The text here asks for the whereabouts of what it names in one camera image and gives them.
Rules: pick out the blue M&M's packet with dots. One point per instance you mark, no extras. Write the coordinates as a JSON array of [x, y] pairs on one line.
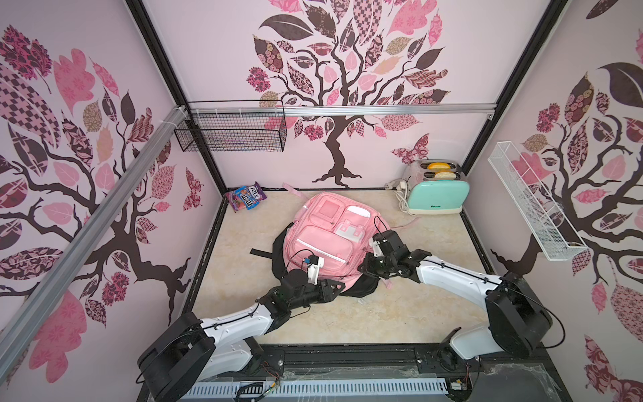
[[244, 194]]

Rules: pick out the black wire basket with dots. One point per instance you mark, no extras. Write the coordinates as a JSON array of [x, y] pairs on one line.
[[234, 126]]

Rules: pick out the aluminium rail back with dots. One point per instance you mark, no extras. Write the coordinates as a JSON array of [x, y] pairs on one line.
[[332, 111]]

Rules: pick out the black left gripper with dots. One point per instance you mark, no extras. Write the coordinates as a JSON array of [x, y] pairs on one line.
[[324, 291]]

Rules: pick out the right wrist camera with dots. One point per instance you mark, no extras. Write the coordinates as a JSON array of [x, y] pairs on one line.
[[389, 244]]

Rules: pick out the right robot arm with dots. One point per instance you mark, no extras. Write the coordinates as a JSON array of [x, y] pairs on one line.
[[516, 319]]

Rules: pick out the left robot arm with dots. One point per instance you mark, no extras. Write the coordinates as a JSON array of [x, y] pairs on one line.
[[193, 349]]

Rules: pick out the mint green toaster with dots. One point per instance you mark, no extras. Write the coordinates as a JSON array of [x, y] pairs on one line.
[[435, 187]]

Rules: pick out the white wire basket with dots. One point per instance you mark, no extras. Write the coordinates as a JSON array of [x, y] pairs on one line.
[[542, 213]]

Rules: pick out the white cable duct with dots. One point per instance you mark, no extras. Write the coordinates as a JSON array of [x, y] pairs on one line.
[[309, 390]]

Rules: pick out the purple candy packet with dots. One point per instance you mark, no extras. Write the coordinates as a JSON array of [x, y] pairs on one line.
[[257, 192]]

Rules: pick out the pink backpack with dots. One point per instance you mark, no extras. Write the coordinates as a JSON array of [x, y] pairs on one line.
[[336, 228]]

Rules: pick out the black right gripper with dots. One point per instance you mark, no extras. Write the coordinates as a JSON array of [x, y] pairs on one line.
[[372, 264]]

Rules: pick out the aluminium rail left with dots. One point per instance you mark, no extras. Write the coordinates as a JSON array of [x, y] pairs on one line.
[[21, 330]]

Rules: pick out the aluminium rail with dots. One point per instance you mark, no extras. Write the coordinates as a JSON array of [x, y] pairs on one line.
[[332, 111], [21, 330]]

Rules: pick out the pink candy packet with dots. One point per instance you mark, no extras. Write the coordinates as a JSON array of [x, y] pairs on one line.
[[234, 201]]

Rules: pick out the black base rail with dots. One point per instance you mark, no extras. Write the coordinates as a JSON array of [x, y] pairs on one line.
[[495, 377]]

